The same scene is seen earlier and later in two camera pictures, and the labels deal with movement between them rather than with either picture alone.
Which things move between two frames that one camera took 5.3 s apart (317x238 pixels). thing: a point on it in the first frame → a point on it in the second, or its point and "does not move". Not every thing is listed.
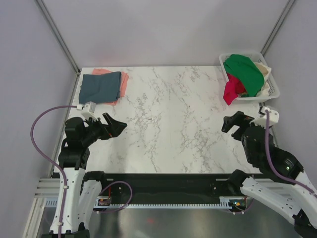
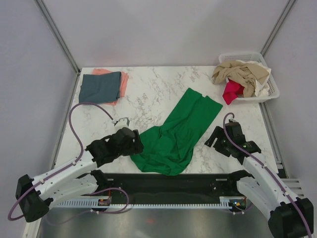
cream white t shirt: [265, 90] does not move
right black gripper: [238, 118] → [218, 132]
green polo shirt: [242, 68] → [168, 148]
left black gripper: [108, 131] → [136, 147]
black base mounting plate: [148, 187] does not move
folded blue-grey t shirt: [100, 88] does not move
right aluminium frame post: [263, 50] does not move
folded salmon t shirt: [124, 80] does not move
